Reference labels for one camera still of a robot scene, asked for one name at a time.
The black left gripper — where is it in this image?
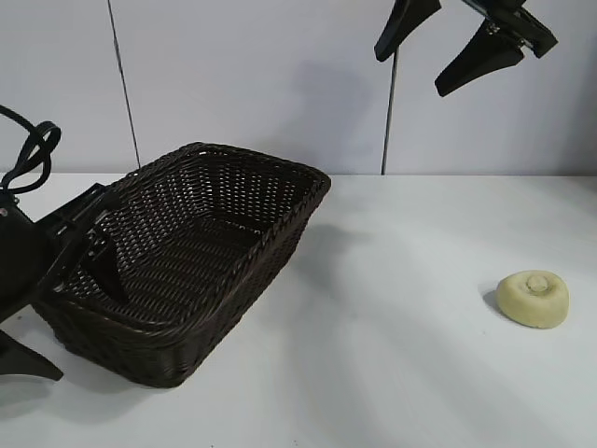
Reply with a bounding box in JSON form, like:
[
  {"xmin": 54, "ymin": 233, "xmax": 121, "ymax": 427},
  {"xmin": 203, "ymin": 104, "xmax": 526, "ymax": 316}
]
[{"xmin": 0, "ymin": 183, "xmax": 130, "ymax": 384}]

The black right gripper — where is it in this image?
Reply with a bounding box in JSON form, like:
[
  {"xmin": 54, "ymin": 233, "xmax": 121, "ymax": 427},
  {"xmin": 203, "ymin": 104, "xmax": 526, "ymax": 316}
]
[{"xmin": 373, "ymin": 0, "xmax": 559, "ymax": 98}]

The dark brown woven basket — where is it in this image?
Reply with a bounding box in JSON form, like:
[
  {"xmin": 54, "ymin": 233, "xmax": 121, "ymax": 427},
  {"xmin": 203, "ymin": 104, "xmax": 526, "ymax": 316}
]
[{"xmin": 32, "ymin": 142, "xmax": 333, "ymax": 389}]

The pale yellow egg yolk pastry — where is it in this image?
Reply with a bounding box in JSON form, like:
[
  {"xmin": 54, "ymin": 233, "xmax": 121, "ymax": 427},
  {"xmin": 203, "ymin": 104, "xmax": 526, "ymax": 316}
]
[{"xmin": 494, "ymin": 270, "xmax": 571, "ymax": 331}]

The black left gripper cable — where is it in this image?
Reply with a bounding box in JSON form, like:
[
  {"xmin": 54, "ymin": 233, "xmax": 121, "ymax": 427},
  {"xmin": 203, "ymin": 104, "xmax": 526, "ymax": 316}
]
[{"xmin": 0, "ymin": 104, "xmax": 62, "ymax": 194}]

